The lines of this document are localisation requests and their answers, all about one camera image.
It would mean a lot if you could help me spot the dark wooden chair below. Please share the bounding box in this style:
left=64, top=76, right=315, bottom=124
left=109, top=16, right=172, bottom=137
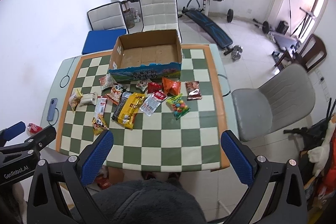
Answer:
left=272, top=34, right=327, bottom=73

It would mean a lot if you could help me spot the white chair at left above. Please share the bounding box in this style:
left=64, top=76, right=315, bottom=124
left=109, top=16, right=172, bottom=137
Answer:
left=87, top=1, right=128, bottom=33

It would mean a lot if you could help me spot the orange triangular snack bag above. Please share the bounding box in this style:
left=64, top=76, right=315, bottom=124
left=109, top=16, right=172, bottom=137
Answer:
left=162, top=77, right=181, bottom=96

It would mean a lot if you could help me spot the black sit-up bench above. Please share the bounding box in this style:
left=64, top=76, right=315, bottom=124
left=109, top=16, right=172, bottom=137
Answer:
left=182, top=0, right=233, bottom=55

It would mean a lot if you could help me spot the red white clear snack packet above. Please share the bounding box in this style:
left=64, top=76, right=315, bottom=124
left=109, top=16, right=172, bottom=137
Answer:
left=139, top=91, right=167, bottom=117

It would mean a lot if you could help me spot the chrome dumbbell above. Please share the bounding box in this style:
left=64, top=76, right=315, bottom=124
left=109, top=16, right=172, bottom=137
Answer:
left=231, top=45, right=243, bottom=61

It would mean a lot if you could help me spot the small cream carton box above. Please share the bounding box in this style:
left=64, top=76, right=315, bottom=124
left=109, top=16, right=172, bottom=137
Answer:
left=79, top=92, right=98, bottom=107

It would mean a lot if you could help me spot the yellow black snack bag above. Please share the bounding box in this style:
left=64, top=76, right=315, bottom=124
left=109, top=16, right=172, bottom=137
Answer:
left=112, top=91, right=146, bottom=129

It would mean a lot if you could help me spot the white chair behind box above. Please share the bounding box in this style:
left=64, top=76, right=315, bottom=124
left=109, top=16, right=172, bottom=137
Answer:
left=139, top=0, right=182, bottom=43

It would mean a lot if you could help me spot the white pizza snack bag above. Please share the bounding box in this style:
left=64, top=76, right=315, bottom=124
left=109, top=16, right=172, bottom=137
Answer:
left=99, top=73, right=117, bottom=91

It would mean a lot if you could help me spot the small red snack bag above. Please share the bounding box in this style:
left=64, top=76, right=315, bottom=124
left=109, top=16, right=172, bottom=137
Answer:
left=147, top=82, right=163, bottom=94

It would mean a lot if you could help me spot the red soda can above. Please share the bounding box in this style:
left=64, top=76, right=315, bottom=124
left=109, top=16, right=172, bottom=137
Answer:
left=27, top=123, right=43, bottom=134

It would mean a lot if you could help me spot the grey upholstered chair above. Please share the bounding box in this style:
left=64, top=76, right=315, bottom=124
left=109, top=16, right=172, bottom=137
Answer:
left=232, top=64, right=315, bottom=141

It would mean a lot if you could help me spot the orange panda snack bag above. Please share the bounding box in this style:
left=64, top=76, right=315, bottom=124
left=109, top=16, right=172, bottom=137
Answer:
left=105, top=84, right=126, bottom=105

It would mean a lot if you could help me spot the person dark fuzzy clothing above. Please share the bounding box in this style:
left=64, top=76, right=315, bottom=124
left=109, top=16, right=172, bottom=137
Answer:
left=93, top=179, right=207, bottom=223

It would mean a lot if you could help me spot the colourful gumball candy bag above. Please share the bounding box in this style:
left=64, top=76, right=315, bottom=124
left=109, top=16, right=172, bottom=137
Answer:
left=167, top=94, right=190, bottom=120

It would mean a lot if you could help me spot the red white long snack packet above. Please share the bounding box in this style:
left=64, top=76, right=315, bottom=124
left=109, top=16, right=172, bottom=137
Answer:
left=93, top=96, right=108, bottom=119

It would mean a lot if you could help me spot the black hair tie ring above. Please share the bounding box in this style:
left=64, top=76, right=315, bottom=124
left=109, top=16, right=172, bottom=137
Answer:
left=59, top=75, right=70, bottom=89

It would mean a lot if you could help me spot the white snack bag with portrait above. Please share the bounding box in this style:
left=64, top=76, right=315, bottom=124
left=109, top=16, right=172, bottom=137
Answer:
left=135, top=79, right=151, bottom=92

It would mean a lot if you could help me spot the blue smartphone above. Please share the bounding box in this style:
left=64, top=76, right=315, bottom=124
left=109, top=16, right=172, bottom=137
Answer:
left=47, top=98, right=58, bottom=122

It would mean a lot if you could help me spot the cardboard box with blue front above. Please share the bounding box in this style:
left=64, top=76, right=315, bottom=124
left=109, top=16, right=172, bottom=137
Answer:
left=109, top=29, right=182, bottom=83

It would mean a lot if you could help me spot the yellow panda chips bag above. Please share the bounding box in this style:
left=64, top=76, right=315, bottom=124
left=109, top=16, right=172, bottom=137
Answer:
left=92, top=114, right=108, bottom=136

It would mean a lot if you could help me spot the blue cushion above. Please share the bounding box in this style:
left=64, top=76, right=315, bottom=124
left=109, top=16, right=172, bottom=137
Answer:
left=82, top=29, right=127, bottom=55

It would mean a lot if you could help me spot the brown red snack bag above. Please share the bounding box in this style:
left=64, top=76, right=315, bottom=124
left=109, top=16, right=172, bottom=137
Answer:
left=186, top=81, right=202, bottom=101

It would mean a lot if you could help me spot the yellow beige snack bag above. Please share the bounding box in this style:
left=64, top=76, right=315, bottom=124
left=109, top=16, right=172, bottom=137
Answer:
left=68, top=88, right=83, bottom=112

